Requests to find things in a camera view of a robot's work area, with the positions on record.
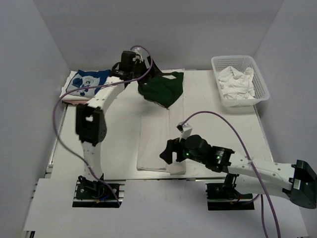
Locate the blue Mickey Mouse shirt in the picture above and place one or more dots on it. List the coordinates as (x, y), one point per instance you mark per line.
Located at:
(103, 75)

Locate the white plastic basket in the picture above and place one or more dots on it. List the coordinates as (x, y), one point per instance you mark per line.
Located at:
(240, 63)

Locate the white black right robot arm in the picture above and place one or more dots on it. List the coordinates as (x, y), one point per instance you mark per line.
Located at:
(295, 182)

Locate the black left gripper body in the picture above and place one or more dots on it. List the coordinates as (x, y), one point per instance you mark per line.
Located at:
(141, 72)

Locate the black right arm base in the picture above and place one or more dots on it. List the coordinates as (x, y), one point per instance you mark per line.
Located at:
(223, 196)

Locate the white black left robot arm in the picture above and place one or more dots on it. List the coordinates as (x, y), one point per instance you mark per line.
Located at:
(90, 123)

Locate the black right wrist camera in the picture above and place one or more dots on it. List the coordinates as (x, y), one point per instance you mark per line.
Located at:
(185, 130)

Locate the pink shirt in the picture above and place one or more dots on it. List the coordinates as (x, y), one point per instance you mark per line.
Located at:
(75, 102)

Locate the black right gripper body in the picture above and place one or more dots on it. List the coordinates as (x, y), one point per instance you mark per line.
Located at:
(186, 153)

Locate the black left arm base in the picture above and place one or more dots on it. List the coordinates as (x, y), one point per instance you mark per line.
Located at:
(87, 198)

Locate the white crumpled shirt in basket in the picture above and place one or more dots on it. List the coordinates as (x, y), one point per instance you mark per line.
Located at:
(236, 85)

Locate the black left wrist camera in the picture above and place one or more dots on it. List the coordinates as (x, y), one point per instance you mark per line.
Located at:
(127, 59)

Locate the white green Charlie Brown shirt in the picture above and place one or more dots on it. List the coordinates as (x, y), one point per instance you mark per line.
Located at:
(162, 110)

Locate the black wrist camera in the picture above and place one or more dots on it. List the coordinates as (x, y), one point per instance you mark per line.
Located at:
(185, 130)
(127, 59)

